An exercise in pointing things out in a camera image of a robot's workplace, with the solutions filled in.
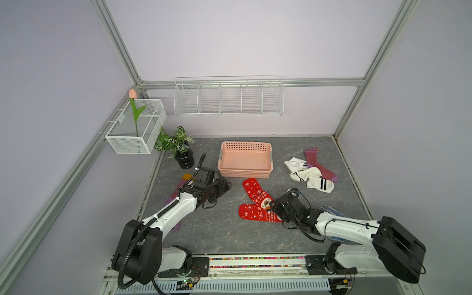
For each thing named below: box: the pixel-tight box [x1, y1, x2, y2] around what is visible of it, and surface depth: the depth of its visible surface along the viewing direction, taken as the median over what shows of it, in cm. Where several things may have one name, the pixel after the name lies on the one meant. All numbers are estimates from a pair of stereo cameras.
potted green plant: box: [154, 125, 195, 170], surface depth 87 cm
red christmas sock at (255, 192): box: [242, 178, 274, 211], surface depth 96 cm
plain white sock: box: [283, 156, 308, 173], surface depth 107 cm
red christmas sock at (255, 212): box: [238, 204, 283, 223], surface depth 89 cm
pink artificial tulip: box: [128, 88, 147, 138], surface depth 85 cm
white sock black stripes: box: [289, 166, 335, 194], surface depth 101 cm
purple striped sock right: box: [304, 147, 339, 183], surface depth 108 cm
